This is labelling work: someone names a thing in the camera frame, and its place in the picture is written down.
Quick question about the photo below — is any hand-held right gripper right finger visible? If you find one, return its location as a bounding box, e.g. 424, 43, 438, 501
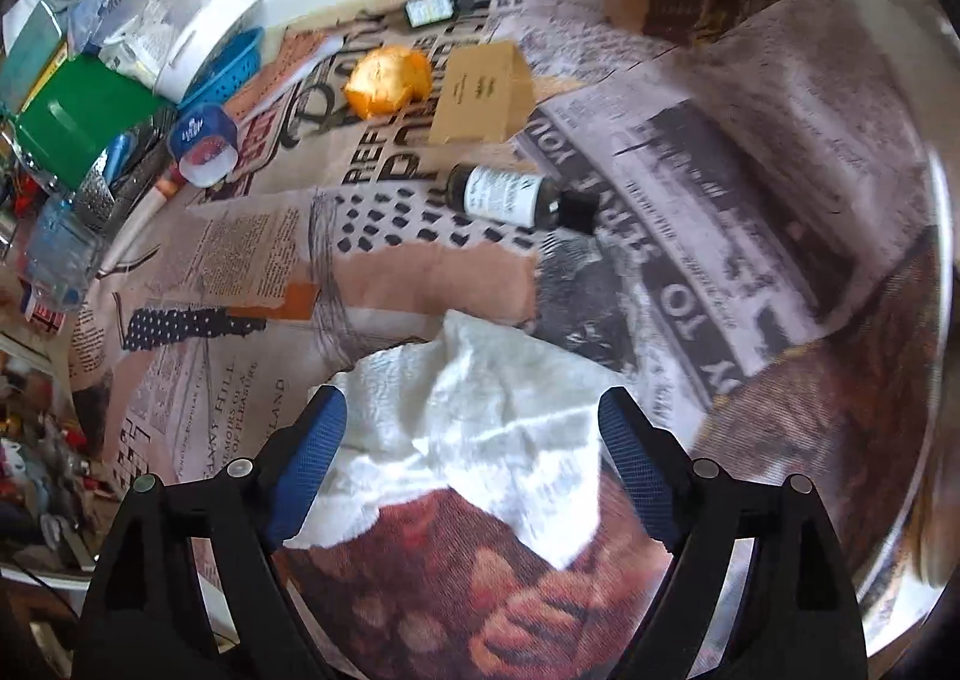
598, 386, 867, 680

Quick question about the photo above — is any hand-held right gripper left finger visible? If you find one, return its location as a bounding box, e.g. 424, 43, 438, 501
71, 386, 347, 680

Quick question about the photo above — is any white paper towel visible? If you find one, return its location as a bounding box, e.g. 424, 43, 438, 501
283, 311, 653, 572

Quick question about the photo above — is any dark bottle with white label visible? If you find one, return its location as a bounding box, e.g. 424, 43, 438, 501
446, 164, 597, 235

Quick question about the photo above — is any blue and white cup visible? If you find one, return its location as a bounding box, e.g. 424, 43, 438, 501
169, 104, 239, 188

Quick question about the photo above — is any orange peel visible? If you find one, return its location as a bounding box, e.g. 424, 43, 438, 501
343, 44, 436, 122

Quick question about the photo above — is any small cardboard box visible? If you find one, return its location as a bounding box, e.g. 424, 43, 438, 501
427, 41, 535, 147

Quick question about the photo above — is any small dark glass bottle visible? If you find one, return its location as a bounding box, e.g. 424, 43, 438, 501
403, 0, 492, 28

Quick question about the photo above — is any newspaper print cloth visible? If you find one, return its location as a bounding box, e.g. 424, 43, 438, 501
67, 0, 946, 680

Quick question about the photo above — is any metal pot lid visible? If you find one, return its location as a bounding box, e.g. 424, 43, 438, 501
840, 140, 960, 658

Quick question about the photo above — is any glass tumbler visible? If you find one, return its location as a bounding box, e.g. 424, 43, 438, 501
26, 196, 106, 313

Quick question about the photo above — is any metal grater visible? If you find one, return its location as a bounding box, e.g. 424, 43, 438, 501
75, 110, 177, 235

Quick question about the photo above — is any blue plastic basket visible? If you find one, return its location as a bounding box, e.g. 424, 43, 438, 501
178, 26, 265, 111

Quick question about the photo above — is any green box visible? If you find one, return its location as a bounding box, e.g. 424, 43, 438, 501
13, 53, 170, 190

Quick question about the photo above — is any white plastic basket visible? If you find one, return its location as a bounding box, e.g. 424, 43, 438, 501
154, 0, 265, 103

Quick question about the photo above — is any clear plastic bag of packets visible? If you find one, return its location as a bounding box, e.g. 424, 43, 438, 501
71, 0, 185, 81

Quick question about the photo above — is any teal tissue box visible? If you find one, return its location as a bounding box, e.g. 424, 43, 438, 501
0, 0, 72, 115

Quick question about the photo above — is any white handled kitchen tool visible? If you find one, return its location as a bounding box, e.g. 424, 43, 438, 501
97, 173, 181, 276

